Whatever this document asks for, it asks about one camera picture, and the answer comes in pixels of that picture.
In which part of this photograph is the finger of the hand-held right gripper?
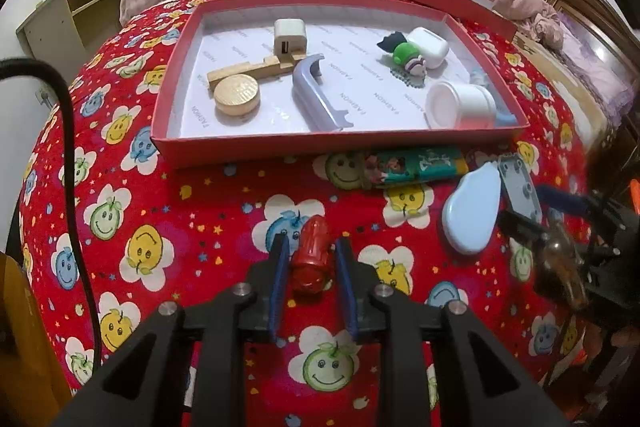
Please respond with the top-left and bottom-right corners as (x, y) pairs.
(537, 184), (626, 233)
(497, 209), (551, 253)

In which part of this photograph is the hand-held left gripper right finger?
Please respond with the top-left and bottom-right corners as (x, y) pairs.
(334, 237), (568, 427)

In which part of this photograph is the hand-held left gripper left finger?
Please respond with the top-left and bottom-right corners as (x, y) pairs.
(50, 234), (291, 427)

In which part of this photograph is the red toy hydrant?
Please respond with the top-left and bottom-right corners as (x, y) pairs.
(290, 214), (335, 294)

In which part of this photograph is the red cardboard box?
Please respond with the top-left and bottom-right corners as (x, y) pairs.
(150, 0), (530, 168)

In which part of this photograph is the white earbuds case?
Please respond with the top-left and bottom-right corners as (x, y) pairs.
(407, 27), (449, 68)

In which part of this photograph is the white wall charger plug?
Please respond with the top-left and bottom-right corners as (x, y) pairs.
(273, 19), (308, 58)

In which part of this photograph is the light blue oval case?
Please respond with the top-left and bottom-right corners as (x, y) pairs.
(441, 162), (501, 256)

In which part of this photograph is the light blue plastic piece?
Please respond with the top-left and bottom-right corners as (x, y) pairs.
(470, 69), (518, 126)

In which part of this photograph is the beige bed sheet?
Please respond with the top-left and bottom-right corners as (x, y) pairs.
(515, 32), (601, 148)

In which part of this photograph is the teal printed card pack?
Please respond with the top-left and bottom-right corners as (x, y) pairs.
(362, 146), (470, 190)

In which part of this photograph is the red flower printed blanket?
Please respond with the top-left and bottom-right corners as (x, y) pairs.
(20, 0), (591, 427)

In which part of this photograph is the purple pillow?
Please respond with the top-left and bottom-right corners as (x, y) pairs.
(545, 12), (636, 128)

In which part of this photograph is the white plastic jar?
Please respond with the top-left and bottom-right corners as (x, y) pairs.
(425, 79), (497, 130)

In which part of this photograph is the round wooden disc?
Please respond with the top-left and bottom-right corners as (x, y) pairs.
(214, 74), (261, 116)

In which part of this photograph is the green cartoon toy figure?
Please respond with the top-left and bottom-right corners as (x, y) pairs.
(377, 32), (428, 88)

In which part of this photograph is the wooden block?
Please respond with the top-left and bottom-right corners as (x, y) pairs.
(206, 55), (296, 95)

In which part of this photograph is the brown wooden furniture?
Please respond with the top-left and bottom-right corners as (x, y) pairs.
(0, 252), (71, 427)

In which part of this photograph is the pale wooden shelf unit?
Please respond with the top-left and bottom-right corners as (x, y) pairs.
(16, 0), (128, 52)

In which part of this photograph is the grey-blue plastic handle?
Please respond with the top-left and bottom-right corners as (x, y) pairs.
(291, 53), (353, 132)

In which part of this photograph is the black cable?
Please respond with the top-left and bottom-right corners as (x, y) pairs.
(0, 58), (103, 363)

